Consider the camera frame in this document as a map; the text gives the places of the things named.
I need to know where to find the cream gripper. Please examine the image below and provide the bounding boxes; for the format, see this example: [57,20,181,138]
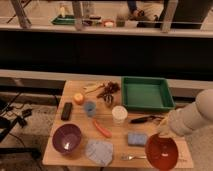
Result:
[156,116,175,138]

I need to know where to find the red-orange bowl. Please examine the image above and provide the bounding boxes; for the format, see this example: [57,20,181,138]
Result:
[145,134,178,171]

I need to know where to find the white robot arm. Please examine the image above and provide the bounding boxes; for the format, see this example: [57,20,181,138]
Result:
[156,89,213,138]

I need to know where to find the green plastic tray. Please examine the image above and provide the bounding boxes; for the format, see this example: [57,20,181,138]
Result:
[121,77,175,112]

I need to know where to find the background green tray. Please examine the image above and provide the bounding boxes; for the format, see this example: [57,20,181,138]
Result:
[51,15,75,25]

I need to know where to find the blue sponge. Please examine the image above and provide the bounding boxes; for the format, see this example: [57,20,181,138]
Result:
[128,132,148,146]

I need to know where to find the white cup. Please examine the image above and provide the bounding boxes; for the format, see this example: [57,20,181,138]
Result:
[112,106,128,124]

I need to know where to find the orange carrot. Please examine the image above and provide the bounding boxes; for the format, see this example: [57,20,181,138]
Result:
[92,119,112,138]

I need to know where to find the grey folded cloth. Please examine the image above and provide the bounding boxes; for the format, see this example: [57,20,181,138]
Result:
[85,139,114,166]

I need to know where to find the brown dried bunch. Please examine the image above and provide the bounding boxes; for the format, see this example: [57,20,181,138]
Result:
[97,82,120,98]

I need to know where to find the wooden table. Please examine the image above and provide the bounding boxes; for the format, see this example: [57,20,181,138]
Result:
[42,79,195,169]

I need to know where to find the blue small cup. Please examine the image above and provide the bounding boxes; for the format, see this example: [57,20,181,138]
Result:
[84,101,96,117]

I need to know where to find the yellow banana peel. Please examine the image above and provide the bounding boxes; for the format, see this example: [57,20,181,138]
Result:
[84,83,104,93]

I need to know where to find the orange round fruit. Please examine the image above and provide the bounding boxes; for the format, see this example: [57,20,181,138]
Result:
[73,93,85,105]

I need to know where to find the purple bowl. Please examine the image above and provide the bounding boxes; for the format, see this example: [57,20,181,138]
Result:
[52,124,82,155]

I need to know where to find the black rectangular block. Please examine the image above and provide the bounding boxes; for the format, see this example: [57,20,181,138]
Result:
[61,102,73,121]

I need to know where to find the black handled utensil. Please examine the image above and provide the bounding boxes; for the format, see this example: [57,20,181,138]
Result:
[130,115,164,124]

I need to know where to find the black cables on floor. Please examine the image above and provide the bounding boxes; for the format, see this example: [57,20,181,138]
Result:
[0,92,34,144]

